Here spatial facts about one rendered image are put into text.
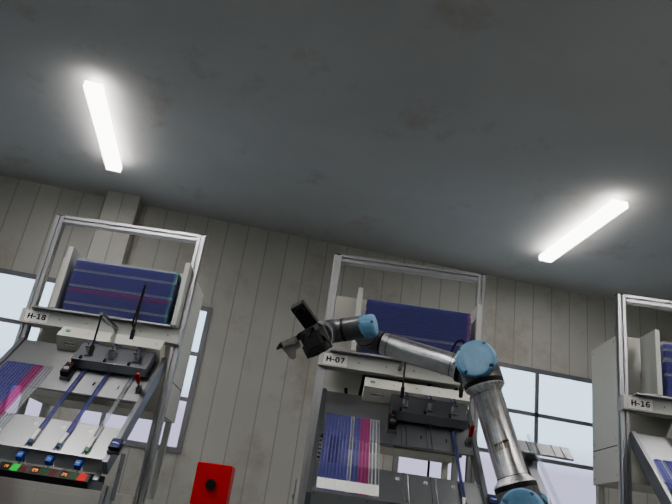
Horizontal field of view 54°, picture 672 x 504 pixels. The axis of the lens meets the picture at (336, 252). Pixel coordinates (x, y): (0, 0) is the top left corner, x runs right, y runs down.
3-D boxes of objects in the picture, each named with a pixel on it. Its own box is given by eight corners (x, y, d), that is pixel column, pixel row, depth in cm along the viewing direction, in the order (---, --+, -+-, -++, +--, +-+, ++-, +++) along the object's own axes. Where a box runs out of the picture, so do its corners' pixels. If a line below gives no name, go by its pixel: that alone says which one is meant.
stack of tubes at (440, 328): (468, 367, 311) (471, 313, 321) (360, 352, 312) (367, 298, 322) (462, 373, 323) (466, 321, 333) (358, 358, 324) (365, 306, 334)
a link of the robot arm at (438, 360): (507, 366, 210) (368, 325, 230) (504, 357, 200) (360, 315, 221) (497, 401, 206) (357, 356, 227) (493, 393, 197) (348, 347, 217)
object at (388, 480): (485, 524, 245) (487, 517, 244) (310, 497, 247) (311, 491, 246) (479, 489, 263) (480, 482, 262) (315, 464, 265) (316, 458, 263)
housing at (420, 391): (464, 426, 308) (470, 401, 303) (360, 411, 309) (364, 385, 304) (462, 416, 316) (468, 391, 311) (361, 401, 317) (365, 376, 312)
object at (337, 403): (472, 464, 281) (474, 454, 279) (319, 442, 282) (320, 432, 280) (463, 419, 312) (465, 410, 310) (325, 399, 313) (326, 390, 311)
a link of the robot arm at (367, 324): (380, 320, 218) (348, 325, 221) (371, 309, 208) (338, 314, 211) (382, 343, 214) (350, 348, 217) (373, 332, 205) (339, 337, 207)
